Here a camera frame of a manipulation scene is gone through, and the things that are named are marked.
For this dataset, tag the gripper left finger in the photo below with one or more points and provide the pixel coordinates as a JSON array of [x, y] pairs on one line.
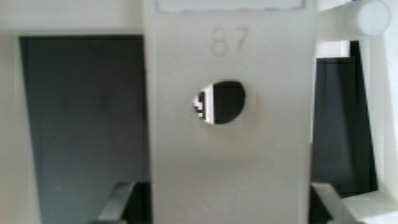
[[116, 205]]

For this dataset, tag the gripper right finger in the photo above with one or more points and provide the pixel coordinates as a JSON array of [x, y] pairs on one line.
[[332, 203]]

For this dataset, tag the white chair back frame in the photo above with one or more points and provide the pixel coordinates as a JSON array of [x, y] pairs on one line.
[[231, 44]]

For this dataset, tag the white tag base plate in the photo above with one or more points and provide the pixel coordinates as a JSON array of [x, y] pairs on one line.
[[203, 104]]

